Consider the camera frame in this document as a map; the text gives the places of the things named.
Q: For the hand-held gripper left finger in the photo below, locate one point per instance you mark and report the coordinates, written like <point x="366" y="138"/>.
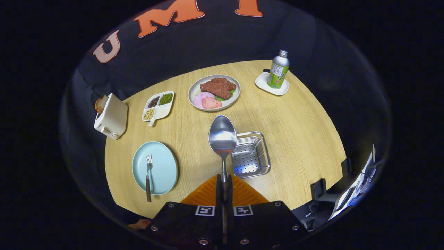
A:
<point x="219" y="198"/>

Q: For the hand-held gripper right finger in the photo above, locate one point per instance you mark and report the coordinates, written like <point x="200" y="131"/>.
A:
<point x="229" y="198"/>

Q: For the silver metal spoon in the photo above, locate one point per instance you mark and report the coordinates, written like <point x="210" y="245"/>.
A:
<point x="222" y="135"/>

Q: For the perforated metal basket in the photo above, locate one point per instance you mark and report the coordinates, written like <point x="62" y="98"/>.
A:
<point x="249" y="156"/>

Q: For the light blue plate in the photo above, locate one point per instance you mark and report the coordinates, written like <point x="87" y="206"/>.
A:
<point x="163" y="170"/>

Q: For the white plate with meat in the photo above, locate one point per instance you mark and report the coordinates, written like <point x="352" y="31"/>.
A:
<point x="229" y="102"/>

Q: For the pink ham slices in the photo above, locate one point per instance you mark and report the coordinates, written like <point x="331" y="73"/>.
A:
<point x="204" y="100"/>

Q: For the white sectioned dish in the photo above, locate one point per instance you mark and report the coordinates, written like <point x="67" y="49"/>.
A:
<point x="163" y="111"/>

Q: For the green lettuce leaf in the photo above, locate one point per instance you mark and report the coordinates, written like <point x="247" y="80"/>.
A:
<point x="231" y="93"/>

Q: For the pile of yellow soybeans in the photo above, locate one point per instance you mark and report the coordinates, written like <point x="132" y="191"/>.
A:
<point x="149" y="114"/>

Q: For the brown steak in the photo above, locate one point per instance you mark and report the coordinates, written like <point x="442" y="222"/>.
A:
<point x="218" y="86"/>

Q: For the pile of green beans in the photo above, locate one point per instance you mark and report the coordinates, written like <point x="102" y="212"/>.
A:
<point x="166" y="99"/>

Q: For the pile of dark red beans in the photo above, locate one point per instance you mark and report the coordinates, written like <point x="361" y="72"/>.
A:
<point x="153" y="101"/>

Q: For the small white square dish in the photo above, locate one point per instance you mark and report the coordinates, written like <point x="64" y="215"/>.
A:
<point x="262" y="83"/>

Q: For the small black block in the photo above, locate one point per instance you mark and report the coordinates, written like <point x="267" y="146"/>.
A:
<point x="346" y="166"/>

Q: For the cream white toaster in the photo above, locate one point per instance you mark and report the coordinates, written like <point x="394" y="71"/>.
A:
<point x="112" y="118"/>

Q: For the green drink bottle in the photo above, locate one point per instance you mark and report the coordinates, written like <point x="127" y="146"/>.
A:
<point x="278" y="71"/>

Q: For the toasted bread slice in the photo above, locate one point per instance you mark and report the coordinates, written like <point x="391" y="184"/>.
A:
<point x="100" y="104"/>

